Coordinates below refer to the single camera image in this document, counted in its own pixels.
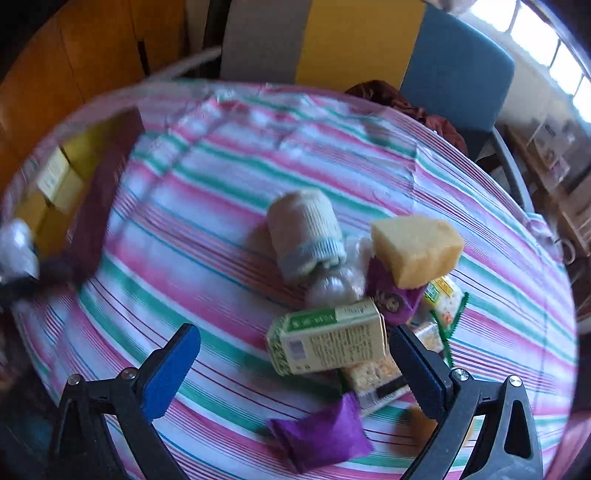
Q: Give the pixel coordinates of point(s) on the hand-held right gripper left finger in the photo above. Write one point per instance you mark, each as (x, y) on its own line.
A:
(171, 369)

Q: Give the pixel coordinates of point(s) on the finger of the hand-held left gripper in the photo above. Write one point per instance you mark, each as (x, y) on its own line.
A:
(57, 273)

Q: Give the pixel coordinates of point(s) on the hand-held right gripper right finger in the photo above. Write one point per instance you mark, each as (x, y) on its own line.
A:
(418, 369)

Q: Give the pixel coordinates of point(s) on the green and cream carton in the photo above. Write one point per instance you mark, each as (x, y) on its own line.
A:
(323, 339)

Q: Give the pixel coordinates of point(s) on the dark red cardboard box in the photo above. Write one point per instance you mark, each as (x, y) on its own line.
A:
(108, 184)

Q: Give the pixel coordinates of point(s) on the clear plastic bundle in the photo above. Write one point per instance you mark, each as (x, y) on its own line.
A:
(339, 277)

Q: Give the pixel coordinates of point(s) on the large clear cracker packet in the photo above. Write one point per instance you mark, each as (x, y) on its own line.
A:
(374, 376)

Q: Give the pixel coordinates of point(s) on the purple snack packet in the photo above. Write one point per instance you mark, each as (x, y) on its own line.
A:
(392, 300)

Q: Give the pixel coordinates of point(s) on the green-edged cracker packet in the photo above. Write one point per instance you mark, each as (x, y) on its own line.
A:
(445, 300)

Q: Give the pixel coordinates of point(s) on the yellow carton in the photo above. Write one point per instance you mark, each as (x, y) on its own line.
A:
(53, 173)
(69, 191)

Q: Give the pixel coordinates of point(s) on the purple cloth pouch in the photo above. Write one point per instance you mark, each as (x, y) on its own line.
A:
(318, 434)

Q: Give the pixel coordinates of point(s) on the yellow sponge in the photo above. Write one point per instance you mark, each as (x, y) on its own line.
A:
(415, 247)

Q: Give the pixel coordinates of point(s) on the striped tablecloth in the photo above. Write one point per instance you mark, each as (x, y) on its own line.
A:
(207, 221)

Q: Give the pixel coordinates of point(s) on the rolled beige sock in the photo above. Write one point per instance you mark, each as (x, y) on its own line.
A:
(304, 221)

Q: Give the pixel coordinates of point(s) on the wooden cabinet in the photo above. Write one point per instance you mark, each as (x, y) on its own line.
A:
(69, 69)

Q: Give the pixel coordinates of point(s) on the grey metal armrest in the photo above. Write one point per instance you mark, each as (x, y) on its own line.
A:
(510, 166)

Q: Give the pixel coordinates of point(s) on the white metal armrest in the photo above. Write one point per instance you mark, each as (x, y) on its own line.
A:
(184, 64)

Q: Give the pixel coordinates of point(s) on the wooden desk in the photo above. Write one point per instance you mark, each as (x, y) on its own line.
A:
(554, 166)

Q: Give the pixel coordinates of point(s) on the dark red cloth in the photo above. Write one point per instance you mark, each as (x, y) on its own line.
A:
(406, 104)

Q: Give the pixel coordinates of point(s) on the blue backrest cushion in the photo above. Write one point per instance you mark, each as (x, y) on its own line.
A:
(457, 83)

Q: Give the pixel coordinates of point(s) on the grey backrest cushion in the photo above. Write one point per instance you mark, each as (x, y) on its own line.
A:
(263, 41)

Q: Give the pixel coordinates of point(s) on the yellow backrest cushion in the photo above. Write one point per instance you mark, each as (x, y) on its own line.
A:
(360, 41)

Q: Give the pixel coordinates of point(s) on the window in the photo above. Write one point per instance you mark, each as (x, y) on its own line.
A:
(545, 41)

